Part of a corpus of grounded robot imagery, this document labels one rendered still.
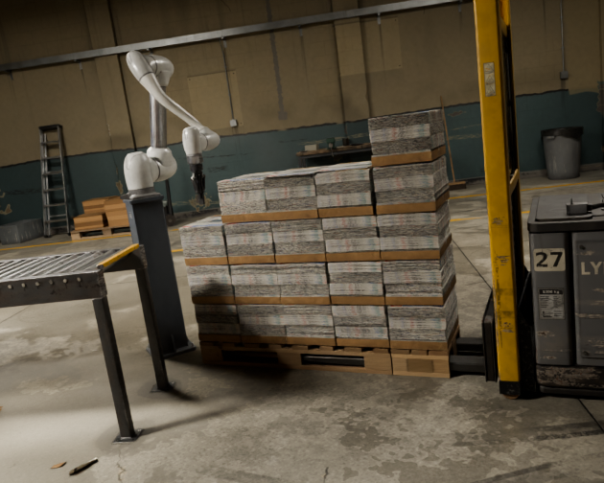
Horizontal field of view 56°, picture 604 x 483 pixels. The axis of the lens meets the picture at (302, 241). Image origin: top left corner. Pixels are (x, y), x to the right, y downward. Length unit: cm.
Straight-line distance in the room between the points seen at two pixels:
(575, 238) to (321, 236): 117
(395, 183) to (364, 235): 30
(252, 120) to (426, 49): 301
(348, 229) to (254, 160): 704
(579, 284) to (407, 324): 82
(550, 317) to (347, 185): 109
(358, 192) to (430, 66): 706
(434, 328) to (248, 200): 116
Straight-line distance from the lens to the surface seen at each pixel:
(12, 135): 1136
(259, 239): 308
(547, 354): 271
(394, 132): 273
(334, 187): 285
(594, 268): 259
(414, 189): 274
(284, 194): 296
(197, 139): 337
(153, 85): 352
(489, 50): 247
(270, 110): 976
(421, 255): 279
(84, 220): 969
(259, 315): 322
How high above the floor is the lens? 130
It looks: 11 degrees down
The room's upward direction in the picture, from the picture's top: 8 degrees counter-clockwise
